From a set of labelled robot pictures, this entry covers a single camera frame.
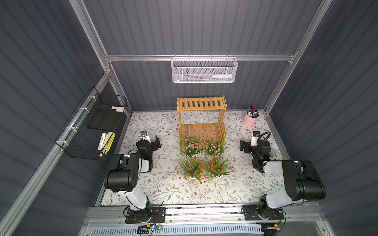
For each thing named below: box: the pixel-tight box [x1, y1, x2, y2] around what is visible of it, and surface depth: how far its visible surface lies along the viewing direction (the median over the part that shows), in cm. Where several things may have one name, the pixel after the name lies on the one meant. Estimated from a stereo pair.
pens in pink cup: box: [246, 105, 260, 118], surface depth 104 cm
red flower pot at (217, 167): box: [205, 154, 234, 181], surface depth 79 cm
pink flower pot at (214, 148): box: [202, 138, 227, 156], surface depth 84 cm
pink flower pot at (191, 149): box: [177, 138, 203, 160], surface depth 84 cm
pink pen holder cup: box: [242, 109, 260, 129], surface depth 113 cm
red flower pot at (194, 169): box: [176, 157, 207, 185], surface depth 77 cm
